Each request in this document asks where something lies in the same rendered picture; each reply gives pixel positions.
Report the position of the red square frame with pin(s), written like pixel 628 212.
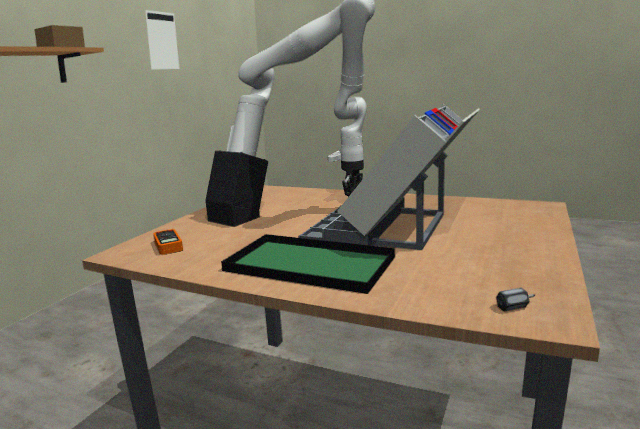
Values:
pixel 435 110

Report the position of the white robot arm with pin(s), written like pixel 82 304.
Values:
pixel 350 19

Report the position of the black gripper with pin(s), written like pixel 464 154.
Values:
pixel 351 175

